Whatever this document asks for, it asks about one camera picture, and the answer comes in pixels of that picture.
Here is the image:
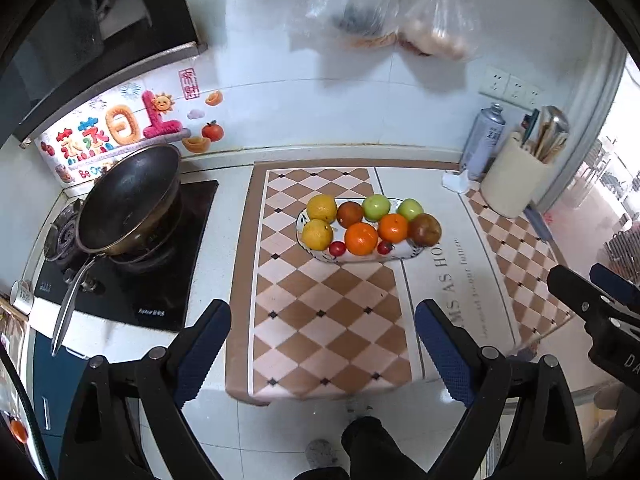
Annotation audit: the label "bright orange right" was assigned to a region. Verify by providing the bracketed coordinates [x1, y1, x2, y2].
[378, 214, 409, 244]

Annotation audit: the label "metal ladle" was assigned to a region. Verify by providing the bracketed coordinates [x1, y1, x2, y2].
[538, 105, 570, 145]

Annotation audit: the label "plastic bag with eggs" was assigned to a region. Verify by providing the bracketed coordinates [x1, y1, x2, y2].
[397, 0, 480, 62]

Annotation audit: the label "wooden chopsticks bundle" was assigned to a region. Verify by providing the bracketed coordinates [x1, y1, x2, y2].
[532, 133, 568, 164]

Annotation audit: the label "oval floral ceramic plate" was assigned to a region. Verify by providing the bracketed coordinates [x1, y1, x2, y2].
[295, 196, 431, 264]

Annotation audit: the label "plastic bag with dark food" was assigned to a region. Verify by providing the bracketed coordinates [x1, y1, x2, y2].
[288, 0, 399, 49]

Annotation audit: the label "bright orange front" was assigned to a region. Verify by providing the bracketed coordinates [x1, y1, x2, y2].
[344, 222, 378, 257]

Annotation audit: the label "white wall socket strip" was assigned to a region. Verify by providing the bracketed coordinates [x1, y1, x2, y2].
[478, 65, 542, 110]

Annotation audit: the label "crumpled white tissue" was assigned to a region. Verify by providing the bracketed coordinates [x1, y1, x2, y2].
[442, 169, 471, 195]

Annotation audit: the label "dark red orange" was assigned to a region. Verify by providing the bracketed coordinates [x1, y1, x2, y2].
[336, 200, 363, 229]

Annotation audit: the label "colourful wall sticker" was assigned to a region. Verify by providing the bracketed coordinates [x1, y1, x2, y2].
[36, 65, 224, 186]

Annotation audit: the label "red cherry tomato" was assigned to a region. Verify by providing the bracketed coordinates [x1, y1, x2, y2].
[378, 240, 394, 256]
[328, 240, 346, 258]

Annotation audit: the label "black induction cooktop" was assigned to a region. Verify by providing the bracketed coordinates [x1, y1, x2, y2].
[34, 181, 218, 332]

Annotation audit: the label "checkered counter mat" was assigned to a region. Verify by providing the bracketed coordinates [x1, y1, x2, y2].
[224, 162, 570, 405]

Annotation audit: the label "black frying pan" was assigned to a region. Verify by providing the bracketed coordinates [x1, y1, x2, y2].
[51, 144, 181, 356]

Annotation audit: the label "cream utensil holder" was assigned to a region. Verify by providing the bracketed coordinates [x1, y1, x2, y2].
[480, 132, 551, 219]

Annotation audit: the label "silver gas canister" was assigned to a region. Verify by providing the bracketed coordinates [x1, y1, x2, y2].
[460, 103, 506, 180]

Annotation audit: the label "brown red apple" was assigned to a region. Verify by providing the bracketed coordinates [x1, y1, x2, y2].
[408, 214, 442, 247]

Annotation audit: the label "green apple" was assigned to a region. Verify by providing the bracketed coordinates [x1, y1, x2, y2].
[396, 198, 424, 222]
[361, 194, 390, 222]

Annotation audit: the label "bright orange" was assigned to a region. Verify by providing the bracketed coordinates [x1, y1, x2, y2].
[378, 214, 409, 244]
[344, 222, 378, 257]

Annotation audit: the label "yellow lemon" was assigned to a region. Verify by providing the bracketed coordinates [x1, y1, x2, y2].
[300, 219, 333, 252]
[306, 194, 337, 224]

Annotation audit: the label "black range hood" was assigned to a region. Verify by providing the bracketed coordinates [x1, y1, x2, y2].
[1, 0, 206, 141]

